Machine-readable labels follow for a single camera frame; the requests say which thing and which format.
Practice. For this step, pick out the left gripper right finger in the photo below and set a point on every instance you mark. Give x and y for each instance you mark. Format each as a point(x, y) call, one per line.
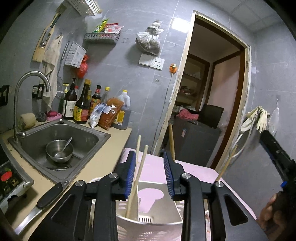
point(173, 172)

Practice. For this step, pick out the pink soap dish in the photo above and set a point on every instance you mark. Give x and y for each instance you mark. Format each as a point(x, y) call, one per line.
point(53, 115)

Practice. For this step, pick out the wooden door frame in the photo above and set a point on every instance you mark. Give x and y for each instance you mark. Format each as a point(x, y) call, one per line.
point(242, 93)

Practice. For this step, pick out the dark grey cabinet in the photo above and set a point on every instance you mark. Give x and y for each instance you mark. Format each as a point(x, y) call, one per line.
point(194, 143)

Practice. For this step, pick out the wooden cutting board on wall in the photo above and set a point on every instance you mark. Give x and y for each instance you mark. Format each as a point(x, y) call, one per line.
point(46, 35)

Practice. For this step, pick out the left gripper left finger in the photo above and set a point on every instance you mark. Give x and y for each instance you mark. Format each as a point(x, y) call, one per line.
point(125, 173)

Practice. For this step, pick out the large oil jug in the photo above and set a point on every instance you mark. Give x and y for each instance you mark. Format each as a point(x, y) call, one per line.
point(121, 120)

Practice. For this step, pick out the white plastic seasoning bag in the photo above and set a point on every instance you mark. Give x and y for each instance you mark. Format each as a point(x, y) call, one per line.
point(95, 115)

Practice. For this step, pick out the hanging plastic bag of goods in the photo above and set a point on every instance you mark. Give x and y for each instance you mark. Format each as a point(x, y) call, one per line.
point(148, 41)

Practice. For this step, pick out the dark soy sauce bottle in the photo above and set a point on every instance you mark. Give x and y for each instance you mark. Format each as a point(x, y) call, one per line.
point(81, 108)

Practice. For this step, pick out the orange wall hook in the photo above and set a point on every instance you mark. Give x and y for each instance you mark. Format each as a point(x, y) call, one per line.
point(173, 68)

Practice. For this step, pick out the dark wine bottle white label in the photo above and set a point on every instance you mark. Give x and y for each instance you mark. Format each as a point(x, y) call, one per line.
point(69, 102)

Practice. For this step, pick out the wall spice rack shelf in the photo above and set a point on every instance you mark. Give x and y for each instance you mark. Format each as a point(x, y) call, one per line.
point(108, 38)

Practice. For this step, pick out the black box on cabinet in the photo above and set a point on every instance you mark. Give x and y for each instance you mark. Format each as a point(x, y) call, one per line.
point(210, 115)

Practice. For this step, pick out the steel bowl in sink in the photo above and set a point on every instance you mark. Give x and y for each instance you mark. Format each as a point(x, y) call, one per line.
point(60, 151)

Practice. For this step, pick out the yellow sponge roll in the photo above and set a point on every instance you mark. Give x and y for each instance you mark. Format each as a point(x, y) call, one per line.
point(26, 121)

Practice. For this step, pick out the red plastic bag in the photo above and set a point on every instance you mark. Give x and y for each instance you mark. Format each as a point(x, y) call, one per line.
point(81, 71)

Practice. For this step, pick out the clear hanging plastic bag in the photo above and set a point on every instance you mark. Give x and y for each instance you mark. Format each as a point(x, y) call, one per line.
point(274, 120)

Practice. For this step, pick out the steel sink faucet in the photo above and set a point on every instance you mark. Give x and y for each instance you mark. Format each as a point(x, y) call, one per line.
point(23, 92)

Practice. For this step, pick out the stainless steel sink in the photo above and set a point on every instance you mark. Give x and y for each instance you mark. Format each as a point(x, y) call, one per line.
point(85, 140)

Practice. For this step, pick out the white top wall basket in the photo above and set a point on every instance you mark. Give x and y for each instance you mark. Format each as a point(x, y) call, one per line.
point(86, 7)

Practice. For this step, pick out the orange spice bag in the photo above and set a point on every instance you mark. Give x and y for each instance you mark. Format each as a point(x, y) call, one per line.
point(113, 106)

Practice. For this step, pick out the white wall socket plate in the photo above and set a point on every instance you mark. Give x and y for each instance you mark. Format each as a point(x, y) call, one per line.
point(151, 61)

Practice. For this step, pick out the white utensil holder basket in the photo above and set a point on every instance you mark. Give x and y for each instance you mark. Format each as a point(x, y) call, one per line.
point(154, 217)

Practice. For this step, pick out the yellow cap sauce bottle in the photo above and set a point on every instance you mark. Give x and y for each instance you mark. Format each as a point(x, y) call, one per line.
point(104, 97)

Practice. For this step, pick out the white rubber gloves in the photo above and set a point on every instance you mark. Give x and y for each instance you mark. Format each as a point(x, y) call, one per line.
point(259, 116)

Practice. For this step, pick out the pink cloth on cabinet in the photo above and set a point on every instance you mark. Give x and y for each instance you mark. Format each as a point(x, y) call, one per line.
point(184, 114)

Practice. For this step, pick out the person right hand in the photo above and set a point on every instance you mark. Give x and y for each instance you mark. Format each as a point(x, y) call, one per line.
point(277, 218)

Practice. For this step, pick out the white wall utensil box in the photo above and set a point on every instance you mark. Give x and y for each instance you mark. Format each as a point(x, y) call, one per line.
point(75, 55)

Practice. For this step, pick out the hanging beige dish cloth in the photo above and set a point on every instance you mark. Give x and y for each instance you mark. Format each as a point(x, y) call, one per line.
point(50, 69)

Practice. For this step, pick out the black handled kitchen knife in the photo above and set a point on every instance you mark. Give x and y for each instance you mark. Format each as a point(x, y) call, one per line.
point(43, 203)

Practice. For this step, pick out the wooden chopstick pair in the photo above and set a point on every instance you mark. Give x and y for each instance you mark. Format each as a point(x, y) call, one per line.
point(226, 164)

